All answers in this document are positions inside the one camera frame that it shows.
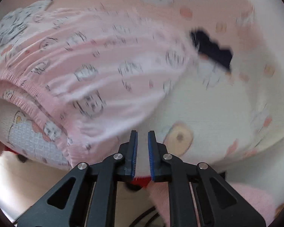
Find black floor cable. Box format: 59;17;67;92
129;206;161;227

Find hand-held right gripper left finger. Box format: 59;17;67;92
16;130;139;227

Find pink cartoon printed sofa blanket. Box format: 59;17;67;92
0;0;284;178

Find grey patterned cloth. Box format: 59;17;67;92
0;0;55;48

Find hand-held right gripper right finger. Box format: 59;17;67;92
147;131;267;227

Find pink cartoon print pants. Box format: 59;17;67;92
0;7;199;166

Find pink fuzzy robe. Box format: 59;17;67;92
148;180;284;227

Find dark navy folded cloth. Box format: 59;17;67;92
190;28;233;74

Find red black object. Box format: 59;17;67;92
130;175;153;191

